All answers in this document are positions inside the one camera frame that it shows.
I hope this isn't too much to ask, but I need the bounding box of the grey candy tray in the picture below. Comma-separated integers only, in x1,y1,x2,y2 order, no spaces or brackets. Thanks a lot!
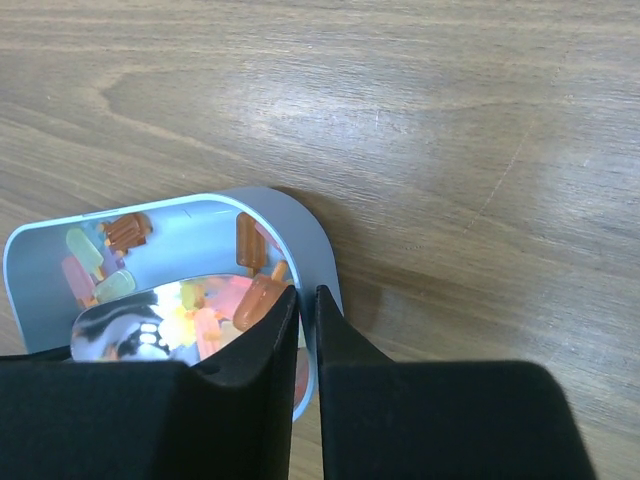
3,187,340,416

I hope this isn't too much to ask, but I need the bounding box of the metal scoop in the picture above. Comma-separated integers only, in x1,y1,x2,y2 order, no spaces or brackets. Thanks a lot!
68,273,261,368

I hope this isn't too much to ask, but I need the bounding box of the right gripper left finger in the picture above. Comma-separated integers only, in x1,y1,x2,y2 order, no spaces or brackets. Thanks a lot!
1,287,298,479

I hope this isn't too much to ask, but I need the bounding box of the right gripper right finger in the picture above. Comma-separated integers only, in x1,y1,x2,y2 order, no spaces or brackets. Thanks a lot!
316,286,596,479

